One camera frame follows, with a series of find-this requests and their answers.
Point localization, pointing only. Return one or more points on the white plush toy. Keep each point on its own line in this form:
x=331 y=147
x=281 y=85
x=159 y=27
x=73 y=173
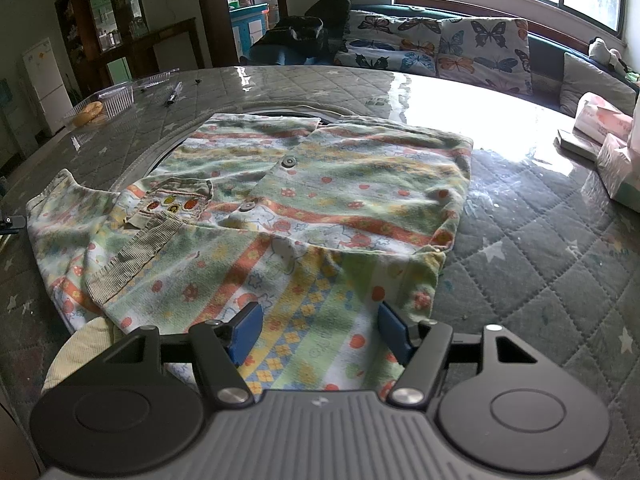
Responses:
x=599 y=52

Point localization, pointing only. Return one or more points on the dark wooden desk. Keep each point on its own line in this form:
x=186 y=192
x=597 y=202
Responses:
x=173 y=46

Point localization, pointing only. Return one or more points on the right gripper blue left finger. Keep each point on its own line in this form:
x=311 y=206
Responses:
x=220 y=348

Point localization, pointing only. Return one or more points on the black backpack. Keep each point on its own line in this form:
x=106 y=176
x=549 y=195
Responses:
x=309 y=39

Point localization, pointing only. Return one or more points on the colourful patterned child's garment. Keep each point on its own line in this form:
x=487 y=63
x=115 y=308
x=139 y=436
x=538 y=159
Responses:
x=318 y=223

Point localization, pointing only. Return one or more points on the black marker pen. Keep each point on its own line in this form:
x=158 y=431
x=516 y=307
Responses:
x=174 y=94

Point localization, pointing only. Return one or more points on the grey pillow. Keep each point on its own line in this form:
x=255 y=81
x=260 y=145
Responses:
x=581 y=77

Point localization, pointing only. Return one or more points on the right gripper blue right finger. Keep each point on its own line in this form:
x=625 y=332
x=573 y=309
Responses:
x=421 y=348

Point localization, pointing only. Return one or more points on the blue sofa bench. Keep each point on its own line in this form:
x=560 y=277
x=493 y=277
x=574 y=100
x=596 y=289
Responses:
x=546 y=56

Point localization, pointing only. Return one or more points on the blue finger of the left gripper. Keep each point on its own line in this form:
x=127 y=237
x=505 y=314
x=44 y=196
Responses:
x=12 y=224

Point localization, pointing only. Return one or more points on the blue white cabinet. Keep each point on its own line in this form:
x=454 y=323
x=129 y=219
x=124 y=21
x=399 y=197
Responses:
x=248 y=24

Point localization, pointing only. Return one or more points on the pink tissue pack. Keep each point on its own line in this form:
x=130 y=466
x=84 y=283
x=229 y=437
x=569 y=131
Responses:
x=618 y=168
x=597 y=118

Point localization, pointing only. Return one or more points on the orange bread roll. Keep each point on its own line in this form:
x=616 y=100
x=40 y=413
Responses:
x=88 y=113

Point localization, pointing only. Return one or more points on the clear plastic tray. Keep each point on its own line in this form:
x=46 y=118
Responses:
x=118 y=98

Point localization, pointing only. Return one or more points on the butterfly print cushion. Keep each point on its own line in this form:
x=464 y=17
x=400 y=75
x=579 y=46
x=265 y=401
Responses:
x=488 y=52

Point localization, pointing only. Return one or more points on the white refrigerator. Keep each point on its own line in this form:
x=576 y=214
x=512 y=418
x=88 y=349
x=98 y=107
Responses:
x=52 y=101

